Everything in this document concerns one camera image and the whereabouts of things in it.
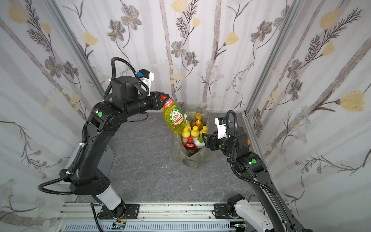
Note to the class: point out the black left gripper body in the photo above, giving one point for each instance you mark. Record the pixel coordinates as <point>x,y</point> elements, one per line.
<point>153,101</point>

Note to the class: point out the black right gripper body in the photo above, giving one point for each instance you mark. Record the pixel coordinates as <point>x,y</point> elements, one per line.
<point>214,141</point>

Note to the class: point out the orange bottle yellow cap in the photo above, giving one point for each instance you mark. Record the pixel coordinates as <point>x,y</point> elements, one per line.
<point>203,130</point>
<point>195,133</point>
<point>185,134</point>

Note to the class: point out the white bottle green cap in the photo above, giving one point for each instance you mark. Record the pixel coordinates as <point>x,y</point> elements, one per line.
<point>199,143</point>

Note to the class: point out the large orange pump soap bottle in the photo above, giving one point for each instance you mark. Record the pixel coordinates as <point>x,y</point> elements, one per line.
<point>198,122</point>

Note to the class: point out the red soap bottle red cap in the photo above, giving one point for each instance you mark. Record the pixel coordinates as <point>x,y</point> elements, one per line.
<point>190,147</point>

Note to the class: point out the large yellow pump soap bottle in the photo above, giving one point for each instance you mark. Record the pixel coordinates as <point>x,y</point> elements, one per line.
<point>188,126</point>

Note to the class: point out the green bottle red cap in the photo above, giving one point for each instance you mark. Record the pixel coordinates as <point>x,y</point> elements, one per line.
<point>174,116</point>

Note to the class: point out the green fabric shopping bag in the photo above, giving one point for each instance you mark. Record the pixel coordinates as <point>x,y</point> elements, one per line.
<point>180,154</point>

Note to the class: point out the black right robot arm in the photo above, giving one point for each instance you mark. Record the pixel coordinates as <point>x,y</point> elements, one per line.
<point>232,141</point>

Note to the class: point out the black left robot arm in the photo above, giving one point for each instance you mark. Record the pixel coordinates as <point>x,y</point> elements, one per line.
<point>127,95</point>

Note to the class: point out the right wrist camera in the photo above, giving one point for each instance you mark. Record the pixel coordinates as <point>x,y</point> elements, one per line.
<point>221,124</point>

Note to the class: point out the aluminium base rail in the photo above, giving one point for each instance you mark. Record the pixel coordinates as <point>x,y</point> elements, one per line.
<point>167,217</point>

